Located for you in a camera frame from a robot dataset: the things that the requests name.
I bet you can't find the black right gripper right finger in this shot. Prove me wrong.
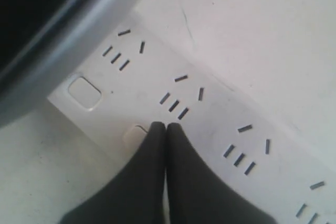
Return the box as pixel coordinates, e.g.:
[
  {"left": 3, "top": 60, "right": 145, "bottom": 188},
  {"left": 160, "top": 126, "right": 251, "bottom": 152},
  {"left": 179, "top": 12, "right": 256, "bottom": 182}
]
[{"left": 166, "top": 123, "right": 276, "bottom": 223}]

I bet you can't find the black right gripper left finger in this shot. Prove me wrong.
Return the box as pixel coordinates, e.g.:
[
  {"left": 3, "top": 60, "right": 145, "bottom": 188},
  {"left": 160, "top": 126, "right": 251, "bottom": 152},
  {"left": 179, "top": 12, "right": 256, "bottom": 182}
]
[{"left": 60, "top": 122, "right": 166, "bottom": 223}]

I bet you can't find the white five-outlet power strip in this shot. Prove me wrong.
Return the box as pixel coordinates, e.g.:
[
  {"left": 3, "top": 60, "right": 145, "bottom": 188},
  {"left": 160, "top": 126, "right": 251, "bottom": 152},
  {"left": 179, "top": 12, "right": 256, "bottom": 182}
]
[{"left": 49, "top": 15, "right": 335, "bottom": 223}]

